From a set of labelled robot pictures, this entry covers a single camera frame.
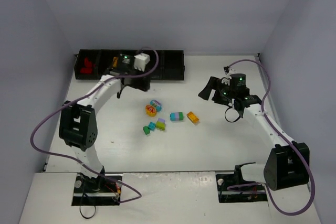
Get small orange lego brick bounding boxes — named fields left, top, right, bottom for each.
left=112, top=57, right=118, bottom=68

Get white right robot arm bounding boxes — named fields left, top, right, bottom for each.
left=198, top=73, right=310, bottom=191

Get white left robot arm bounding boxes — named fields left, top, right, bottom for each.
left=59, top=52, right=150, bottom=179

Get red legos in bin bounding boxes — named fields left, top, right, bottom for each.
left=79, top=57, right=94, bottom=74

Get teal flower lego block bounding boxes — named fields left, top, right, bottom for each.
left=150, top=100, right=162, bottom=112

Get orange butterfly lego block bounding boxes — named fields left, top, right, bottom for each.
left=145, top=104, right=157, bottom=117

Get black divided bin row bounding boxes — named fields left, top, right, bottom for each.
left=74, top=49, right=185, bottom=81

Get orange flat lego plate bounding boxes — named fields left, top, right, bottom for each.
left=186, top=111, right=199, bottom=124

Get teal small lego brick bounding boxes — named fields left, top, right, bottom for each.
left=148, top=122, right=156, bottom=131

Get lilac and lime lego stack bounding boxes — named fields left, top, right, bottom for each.
left=155, top=118, right=166, bottom=131

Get teal lilac green lego stack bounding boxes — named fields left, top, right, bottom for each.
left=170, top=112, right=184, bottom=122

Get green small lego brick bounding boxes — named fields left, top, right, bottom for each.
left=143, top=126, right=151, bottom=135

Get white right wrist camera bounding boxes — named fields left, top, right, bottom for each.
left=221, top=66, right=237, bottom=84

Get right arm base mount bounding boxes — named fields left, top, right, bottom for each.
left=216, top=172, right=268, bottom=204

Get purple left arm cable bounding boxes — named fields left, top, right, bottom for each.
left=30, top=47, right=160, bottom=204

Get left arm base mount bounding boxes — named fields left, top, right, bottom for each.
left=71, top=173, right=122, bottom=206

